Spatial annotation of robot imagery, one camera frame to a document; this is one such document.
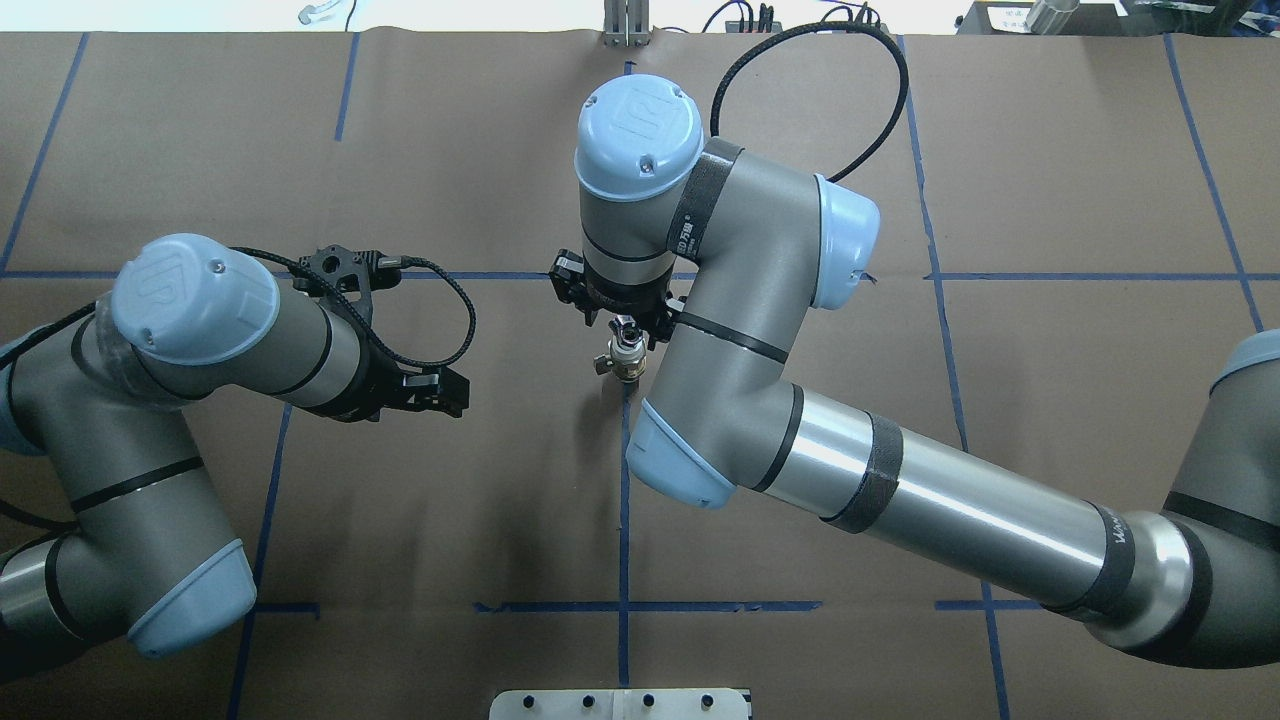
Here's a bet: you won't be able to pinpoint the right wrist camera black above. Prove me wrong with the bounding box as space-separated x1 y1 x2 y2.
547 249 594 314

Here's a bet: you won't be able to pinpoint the metal cup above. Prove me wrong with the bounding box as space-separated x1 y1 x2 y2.
1024 0 1082 36

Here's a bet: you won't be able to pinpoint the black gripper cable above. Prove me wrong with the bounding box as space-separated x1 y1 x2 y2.
708 20 910 186

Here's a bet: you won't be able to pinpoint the chrome pipe fitting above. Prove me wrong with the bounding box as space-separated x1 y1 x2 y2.
609 315 644 352

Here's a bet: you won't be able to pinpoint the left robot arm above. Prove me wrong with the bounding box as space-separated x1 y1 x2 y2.
3 233 468 682

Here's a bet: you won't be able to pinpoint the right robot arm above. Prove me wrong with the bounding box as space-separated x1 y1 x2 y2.
573 74 1277 669

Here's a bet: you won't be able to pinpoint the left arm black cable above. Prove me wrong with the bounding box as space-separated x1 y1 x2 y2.
230 245 477 369

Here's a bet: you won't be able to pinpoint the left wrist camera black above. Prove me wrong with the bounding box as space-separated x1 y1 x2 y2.
300 245 406 293

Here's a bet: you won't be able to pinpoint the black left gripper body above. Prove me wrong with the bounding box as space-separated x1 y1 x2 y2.
340 340 407 423

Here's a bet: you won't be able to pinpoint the brass PPR valve white ends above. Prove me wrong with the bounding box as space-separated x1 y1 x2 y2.
593 338 648 384

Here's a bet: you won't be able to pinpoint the aluminium frame post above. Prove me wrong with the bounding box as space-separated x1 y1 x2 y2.
602 0 652 47

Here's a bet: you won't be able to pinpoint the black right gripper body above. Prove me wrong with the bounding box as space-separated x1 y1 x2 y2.
575 270 680 346

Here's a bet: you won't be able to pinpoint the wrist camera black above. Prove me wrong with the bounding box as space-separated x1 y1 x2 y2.
300 245 406 293
547 249 594 314

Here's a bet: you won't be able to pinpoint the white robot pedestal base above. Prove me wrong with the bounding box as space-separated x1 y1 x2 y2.
488 687 755 719

